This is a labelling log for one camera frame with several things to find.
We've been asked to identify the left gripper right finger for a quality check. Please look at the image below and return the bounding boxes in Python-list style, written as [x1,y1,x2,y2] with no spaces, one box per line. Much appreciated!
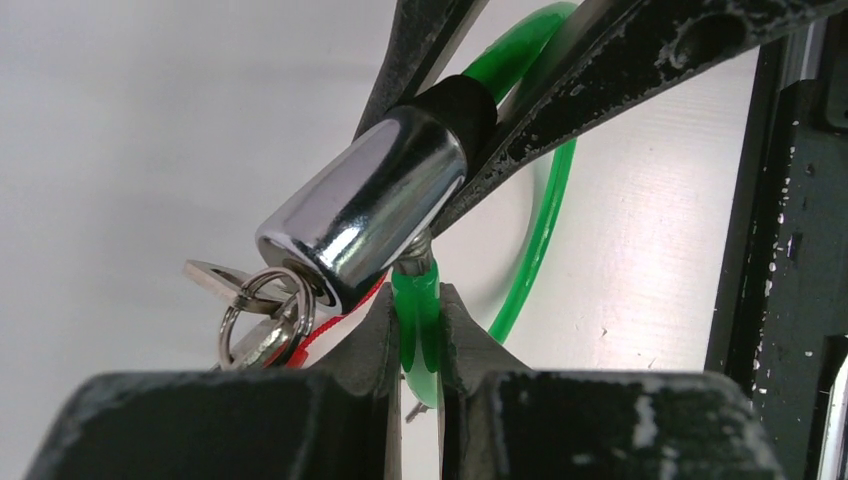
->
[438,284,784,479]

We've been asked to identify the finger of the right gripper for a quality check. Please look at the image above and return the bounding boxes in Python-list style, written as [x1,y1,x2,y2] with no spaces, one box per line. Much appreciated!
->
[431,1,847,236]
[355,0,488,137]

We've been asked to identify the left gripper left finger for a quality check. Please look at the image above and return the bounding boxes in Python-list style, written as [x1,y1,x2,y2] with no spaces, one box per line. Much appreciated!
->
[27,286,401,479]

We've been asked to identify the green lock keys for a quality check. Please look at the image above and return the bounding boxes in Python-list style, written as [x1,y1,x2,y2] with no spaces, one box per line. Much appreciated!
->
[183,260,317,371]

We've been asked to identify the green cable lock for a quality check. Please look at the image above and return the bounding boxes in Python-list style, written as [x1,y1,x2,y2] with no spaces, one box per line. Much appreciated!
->
[255,2,575,409]

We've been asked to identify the red lock keys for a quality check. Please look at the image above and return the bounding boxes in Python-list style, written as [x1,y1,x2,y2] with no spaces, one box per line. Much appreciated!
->
[404,402,430,424]

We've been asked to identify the red cable lock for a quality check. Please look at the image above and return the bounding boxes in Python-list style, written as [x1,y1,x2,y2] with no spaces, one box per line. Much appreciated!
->
[285,274,387,369]

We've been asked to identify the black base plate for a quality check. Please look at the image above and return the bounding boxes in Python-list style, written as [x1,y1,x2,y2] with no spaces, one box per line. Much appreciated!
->
[705,13,847,479]

